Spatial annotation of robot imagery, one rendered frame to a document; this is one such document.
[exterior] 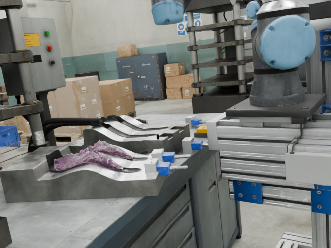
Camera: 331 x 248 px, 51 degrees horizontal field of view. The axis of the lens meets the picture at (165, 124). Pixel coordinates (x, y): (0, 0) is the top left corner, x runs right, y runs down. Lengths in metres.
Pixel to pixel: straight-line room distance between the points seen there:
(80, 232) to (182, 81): 7.39
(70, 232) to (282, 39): 0.68
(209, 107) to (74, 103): 2.04
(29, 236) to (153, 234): 0.46
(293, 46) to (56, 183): 0.78
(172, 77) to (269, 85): 7.38
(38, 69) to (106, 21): 7.78
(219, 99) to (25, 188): 4.48
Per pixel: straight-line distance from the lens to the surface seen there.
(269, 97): 0.97
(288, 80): 0.98
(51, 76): 2.11
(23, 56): 1.80
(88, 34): 10.18
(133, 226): 1.14
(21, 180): 1.20
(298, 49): 0.83
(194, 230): 1.64
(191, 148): 1.41
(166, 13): 0.85
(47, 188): 1.17
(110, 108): 6.06
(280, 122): 0.99
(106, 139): 1.45
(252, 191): 1.12
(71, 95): 5.26
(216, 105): 5.47
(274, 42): 0.82
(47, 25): 2.14
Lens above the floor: 1.22
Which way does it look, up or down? 12 degrees down
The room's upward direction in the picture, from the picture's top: 7 degrees counter-clockwise
